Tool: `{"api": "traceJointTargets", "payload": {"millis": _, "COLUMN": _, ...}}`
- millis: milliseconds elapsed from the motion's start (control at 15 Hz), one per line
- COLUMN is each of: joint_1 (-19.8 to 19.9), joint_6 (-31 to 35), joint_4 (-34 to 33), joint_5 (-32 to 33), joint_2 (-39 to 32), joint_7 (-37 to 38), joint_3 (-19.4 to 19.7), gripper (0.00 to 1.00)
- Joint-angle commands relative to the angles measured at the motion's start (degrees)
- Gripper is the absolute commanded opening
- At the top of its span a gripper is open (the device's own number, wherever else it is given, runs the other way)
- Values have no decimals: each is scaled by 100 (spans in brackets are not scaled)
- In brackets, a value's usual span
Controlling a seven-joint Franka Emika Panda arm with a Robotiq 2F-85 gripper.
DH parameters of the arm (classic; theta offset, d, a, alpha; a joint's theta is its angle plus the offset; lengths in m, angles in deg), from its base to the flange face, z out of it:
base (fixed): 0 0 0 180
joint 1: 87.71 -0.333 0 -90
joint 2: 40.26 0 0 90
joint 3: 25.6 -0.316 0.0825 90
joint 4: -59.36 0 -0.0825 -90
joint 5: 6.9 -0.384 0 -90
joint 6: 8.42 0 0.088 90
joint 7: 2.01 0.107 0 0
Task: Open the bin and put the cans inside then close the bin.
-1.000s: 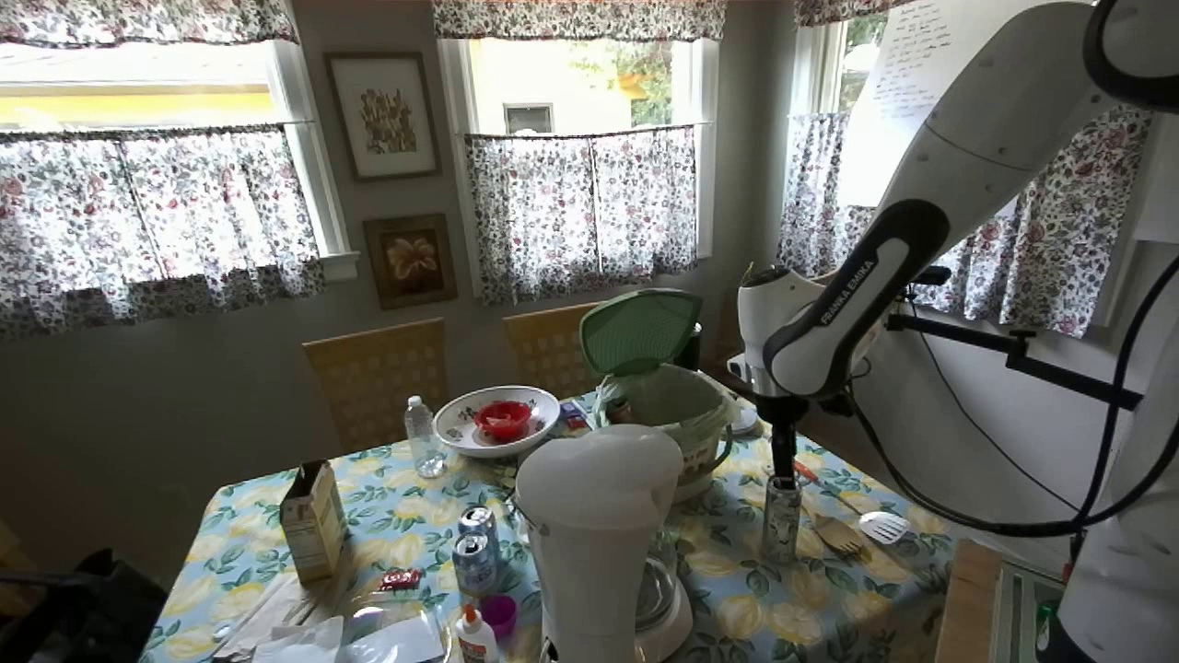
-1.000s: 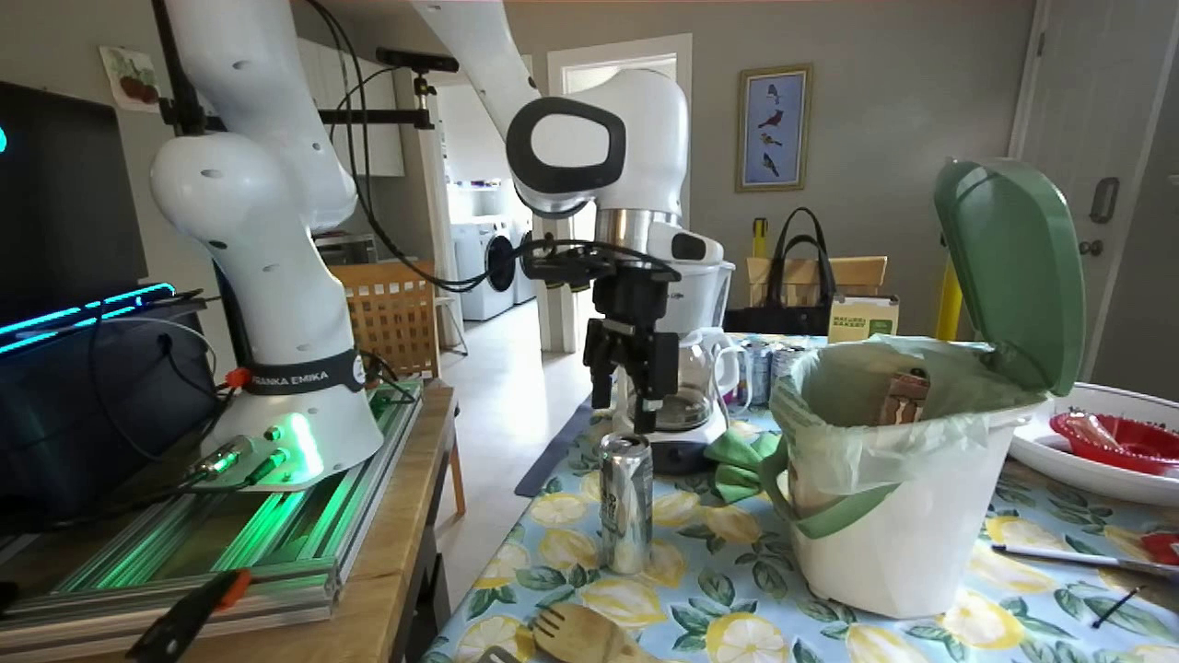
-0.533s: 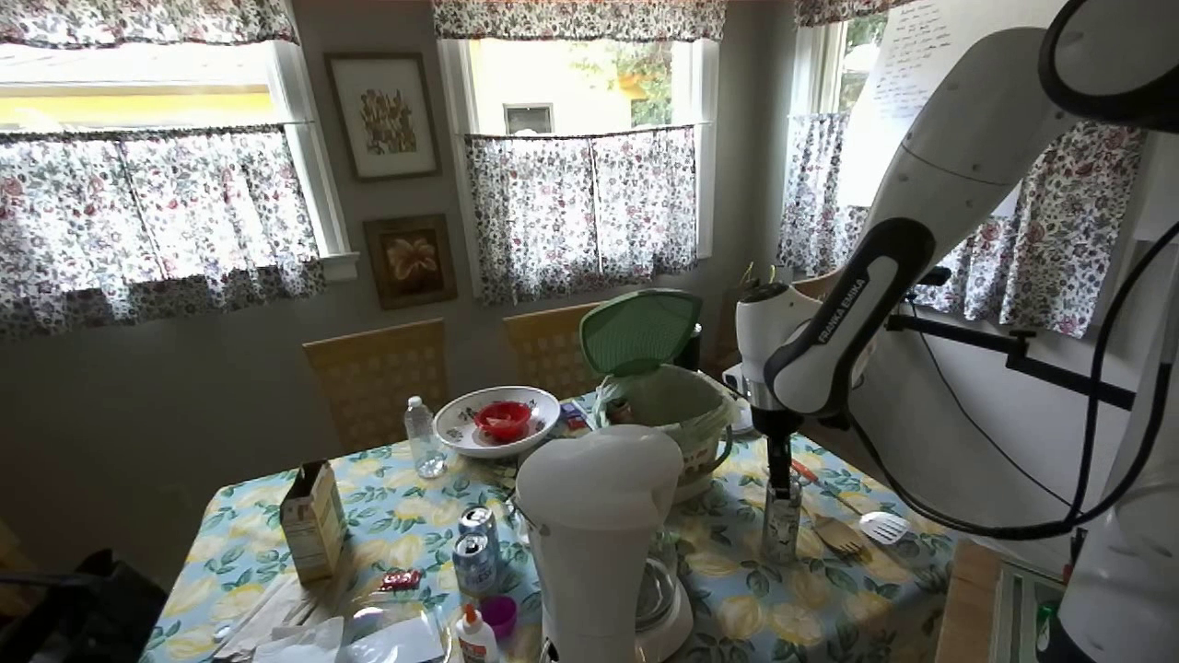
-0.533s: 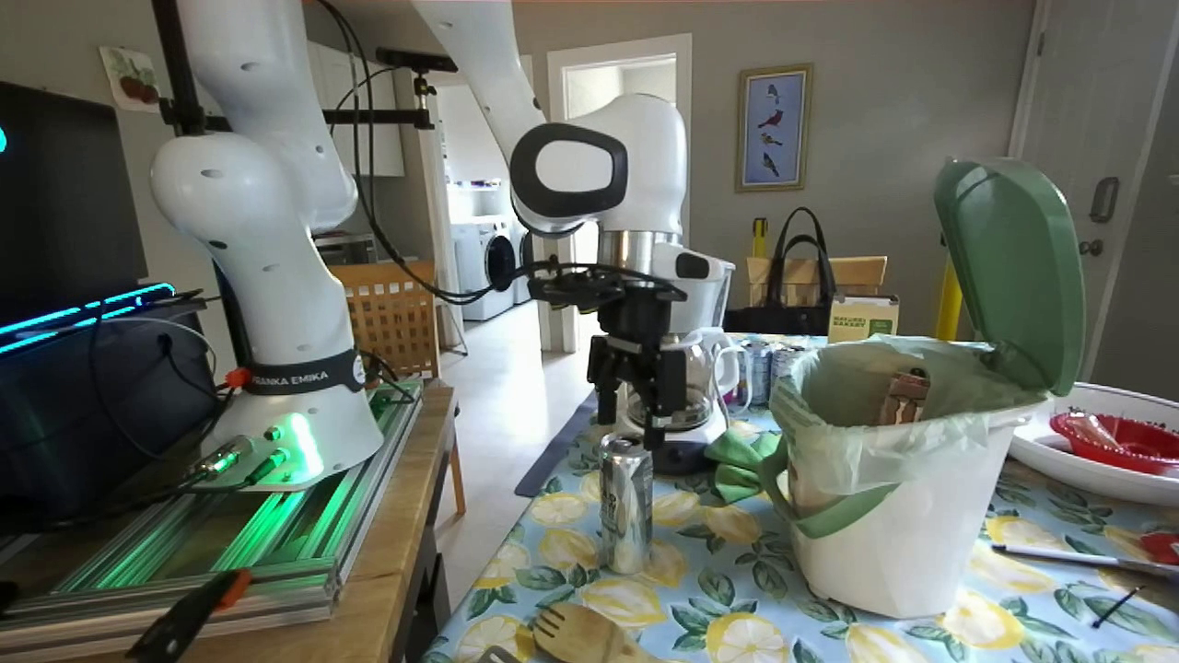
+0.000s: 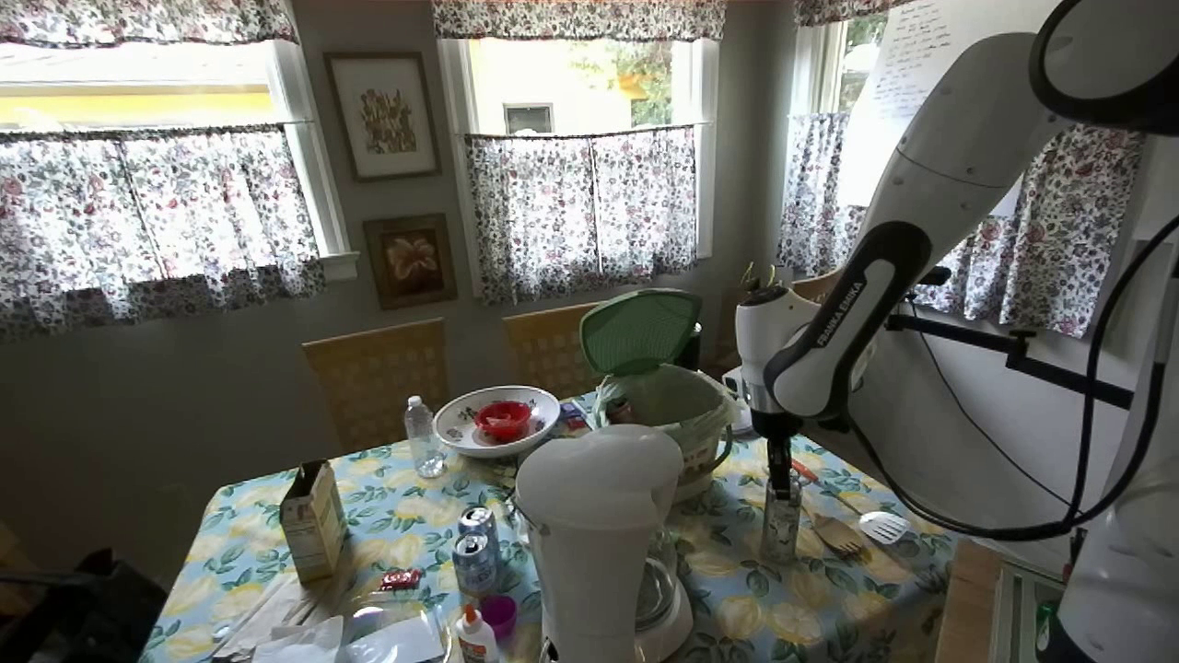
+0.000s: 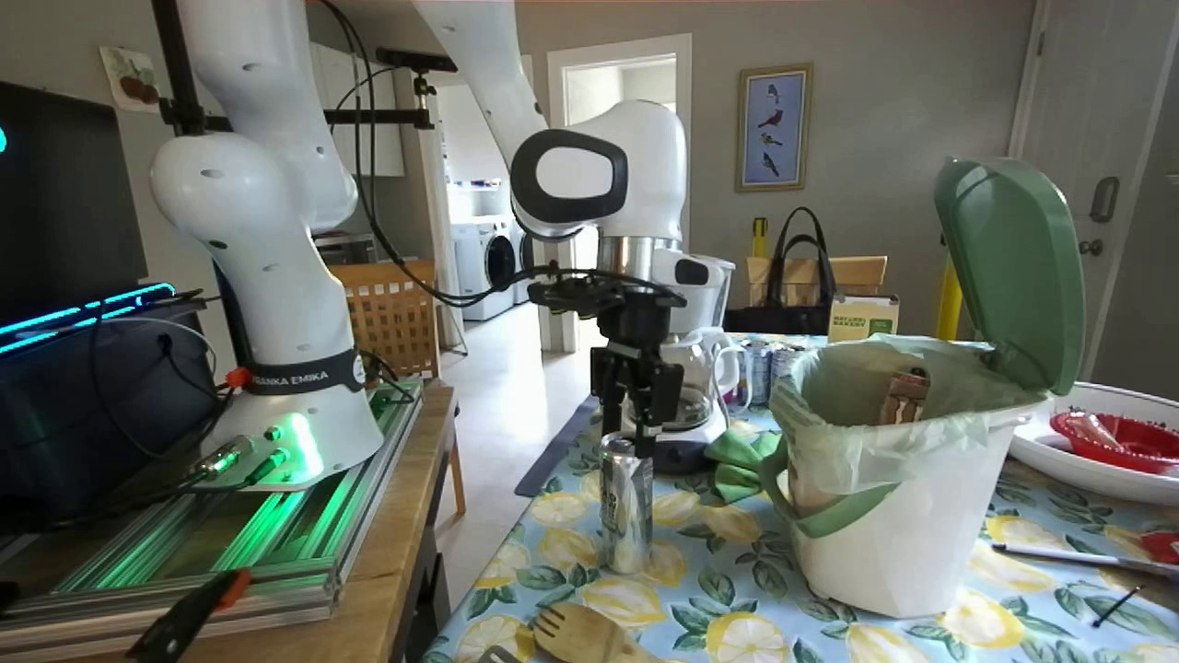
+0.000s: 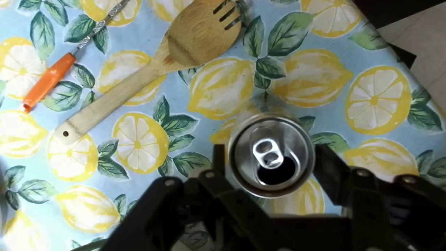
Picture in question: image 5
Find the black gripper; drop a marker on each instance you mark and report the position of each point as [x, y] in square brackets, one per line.
[774, 436]

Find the silver drink can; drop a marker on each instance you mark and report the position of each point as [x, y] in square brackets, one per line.
[782, 537]

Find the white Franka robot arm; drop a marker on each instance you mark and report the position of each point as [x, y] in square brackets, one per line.
[960, 186]

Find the translucent bin liner bag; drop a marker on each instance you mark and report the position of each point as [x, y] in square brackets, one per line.
[669, 391]

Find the white scrubber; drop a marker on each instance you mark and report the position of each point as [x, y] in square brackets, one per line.
[886, 527]

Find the wooden lattice back chair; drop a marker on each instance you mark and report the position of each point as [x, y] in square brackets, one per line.
[547, 351]
[375, 381]

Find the purple cup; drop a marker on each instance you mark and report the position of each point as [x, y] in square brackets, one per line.
[499, 612]

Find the blue white drink can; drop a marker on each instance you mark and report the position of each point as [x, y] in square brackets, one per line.
[478, 557]

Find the floral cafe curtain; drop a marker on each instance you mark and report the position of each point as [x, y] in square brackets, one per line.
[576, 207]
[150, 223]
[1071, 243]

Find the white bottle with red cap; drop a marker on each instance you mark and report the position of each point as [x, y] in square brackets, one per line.
[478, 638]

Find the clear plastic water bottle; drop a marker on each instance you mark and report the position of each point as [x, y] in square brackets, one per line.
[425, 436]

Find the lemon print tablecloth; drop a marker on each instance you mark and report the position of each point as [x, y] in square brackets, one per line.
[391, 516]

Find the small red item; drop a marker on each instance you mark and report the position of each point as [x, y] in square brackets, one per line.
[398, 580]

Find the dark framed flower picture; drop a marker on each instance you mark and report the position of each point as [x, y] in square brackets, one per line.
[409, 259]

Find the white handwritten paper sheet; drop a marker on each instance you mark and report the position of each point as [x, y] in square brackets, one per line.
[907, 59]

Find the clear plastic bag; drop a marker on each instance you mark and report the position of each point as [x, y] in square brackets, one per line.
[370, 638]

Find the white framed window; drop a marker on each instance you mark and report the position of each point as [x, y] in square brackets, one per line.
[133, 86]
[554, 79]

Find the brown green carton box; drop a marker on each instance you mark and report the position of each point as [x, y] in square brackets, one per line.
[315, 522]

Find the floral curtain valance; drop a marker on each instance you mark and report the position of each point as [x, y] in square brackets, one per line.
[576, 15]
[834, 8]
[133, 20]

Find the pale framed floral picture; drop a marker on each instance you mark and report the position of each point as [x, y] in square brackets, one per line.
[384, 115]

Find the black bag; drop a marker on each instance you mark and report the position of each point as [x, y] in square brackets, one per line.
[75, 612]

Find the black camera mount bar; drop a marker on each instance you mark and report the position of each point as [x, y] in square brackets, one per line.
[1054, 369]

